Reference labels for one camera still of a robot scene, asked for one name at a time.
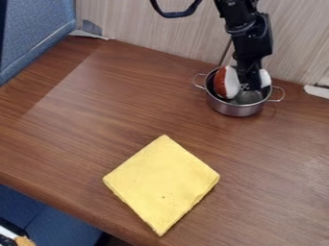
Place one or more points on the grey paper sheet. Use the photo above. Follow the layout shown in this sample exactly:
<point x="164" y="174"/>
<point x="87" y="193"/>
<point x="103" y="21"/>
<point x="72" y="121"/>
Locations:
<point x="90" y="31"/>

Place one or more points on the silver pot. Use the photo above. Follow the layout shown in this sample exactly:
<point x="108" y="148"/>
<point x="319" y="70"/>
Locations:
<point x="231" y="109"/>

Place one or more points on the yellow cloth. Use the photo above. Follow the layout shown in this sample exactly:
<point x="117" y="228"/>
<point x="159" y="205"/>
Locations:
<point x="162" y="184"/>

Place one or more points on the black white orange object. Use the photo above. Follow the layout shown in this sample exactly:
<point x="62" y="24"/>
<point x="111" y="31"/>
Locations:
<point x="13" y="235"/>

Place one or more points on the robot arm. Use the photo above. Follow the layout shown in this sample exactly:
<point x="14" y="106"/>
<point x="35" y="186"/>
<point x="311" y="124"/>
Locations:
<point x="236" y="12"/>

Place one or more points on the white and brown toy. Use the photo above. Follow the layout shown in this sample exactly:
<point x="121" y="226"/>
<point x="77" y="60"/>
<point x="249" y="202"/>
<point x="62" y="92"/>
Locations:
<point x="227" y="83"/>

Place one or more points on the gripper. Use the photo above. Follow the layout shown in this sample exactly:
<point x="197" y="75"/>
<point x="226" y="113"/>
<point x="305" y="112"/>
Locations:
<point x="252" y="48"/>

